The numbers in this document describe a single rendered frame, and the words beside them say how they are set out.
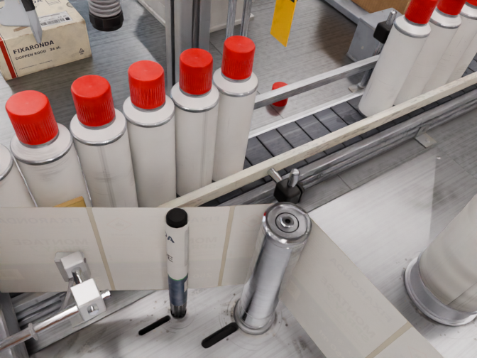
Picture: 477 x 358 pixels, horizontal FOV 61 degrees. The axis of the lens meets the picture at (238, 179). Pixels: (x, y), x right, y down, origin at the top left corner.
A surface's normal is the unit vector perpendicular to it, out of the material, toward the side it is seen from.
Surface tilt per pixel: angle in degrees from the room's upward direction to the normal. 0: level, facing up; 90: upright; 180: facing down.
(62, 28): 90
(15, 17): 57
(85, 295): 0
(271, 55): 0
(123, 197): 90
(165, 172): 90
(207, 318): 0
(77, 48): 90
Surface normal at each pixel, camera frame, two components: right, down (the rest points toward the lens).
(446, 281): -0.82, 0.36
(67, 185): 0.69, 0.61
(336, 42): 0.11, -0.63
